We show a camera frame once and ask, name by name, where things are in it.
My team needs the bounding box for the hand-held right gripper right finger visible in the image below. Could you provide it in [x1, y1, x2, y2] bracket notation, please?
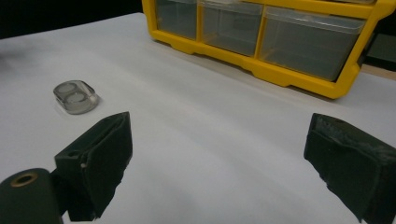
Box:
[304, 113, 396, 224]

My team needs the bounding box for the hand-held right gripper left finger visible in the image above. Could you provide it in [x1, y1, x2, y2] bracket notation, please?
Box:
[54, 111, 134, 222]

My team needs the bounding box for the small clear plastic case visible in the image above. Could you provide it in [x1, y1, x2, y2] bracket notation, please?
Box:
[52, 79, 100, 116]

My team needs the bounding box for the yellow drawer organizer cabinet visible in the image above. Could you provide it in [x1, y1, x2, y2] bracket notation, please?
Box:
[141, 0, 396, 100]

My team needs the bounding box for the clear plastic drawer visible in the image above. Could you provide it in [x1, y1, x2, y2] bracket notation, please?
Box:
[257, 5, 366, 82]
[154, 0, 198, 40]
[199, 0, 264, 57]

